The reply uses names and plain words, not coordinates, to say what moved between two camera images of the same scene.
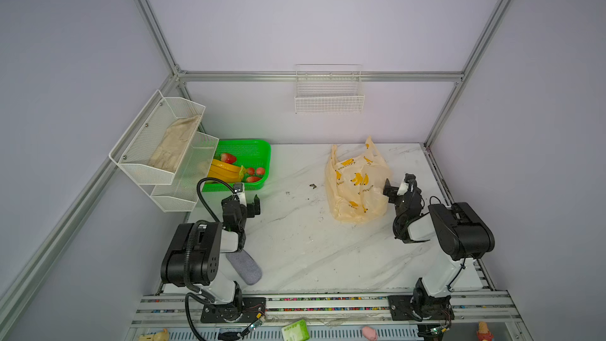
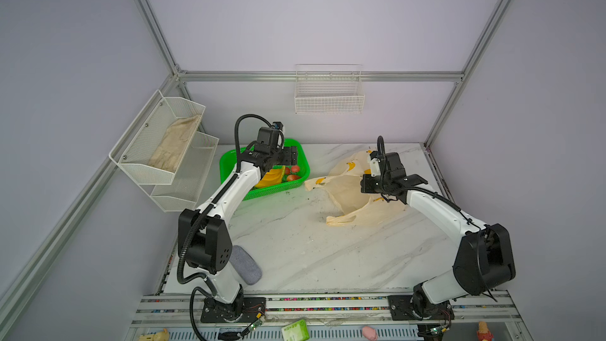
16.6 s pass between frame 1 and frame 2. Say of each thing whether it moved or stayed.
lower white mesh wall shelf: stayed
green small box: stayed
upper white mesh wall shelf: stayed
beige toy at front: stayed
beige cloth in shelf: stayed
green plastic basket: moved
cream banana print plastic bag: moved
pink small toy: stayed
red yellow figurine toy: stayed
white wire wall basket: stayed
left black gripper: moved
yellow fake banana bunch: moved
